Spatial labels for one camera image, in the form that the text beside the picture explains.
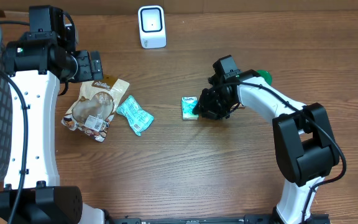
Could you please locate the small green white sachet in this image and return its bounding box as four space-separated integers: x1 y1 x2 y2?
181 96 198 120

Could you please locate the brown cookie bag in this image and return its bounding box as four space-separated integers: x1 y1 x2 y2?
62 77 130 142

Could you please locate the green lid seasoning jar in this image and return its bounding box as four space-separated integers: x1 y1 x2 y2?
257 70 273 85

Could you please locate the teal snack packet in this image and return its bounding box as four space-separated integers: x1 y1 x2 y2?
116 95 154 136

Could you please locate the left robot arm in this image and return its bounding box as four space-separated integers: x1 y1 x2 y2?
0 6 112 223

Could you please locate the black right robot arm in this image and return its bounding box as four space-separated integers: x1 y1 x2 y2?
193 55 347 223

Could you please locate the white barcode scanner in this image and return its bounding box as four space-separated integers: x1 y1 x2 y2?
138 5 167 49

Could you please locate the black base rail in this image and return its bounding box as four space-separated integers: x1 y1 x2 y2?
107 213 332 224

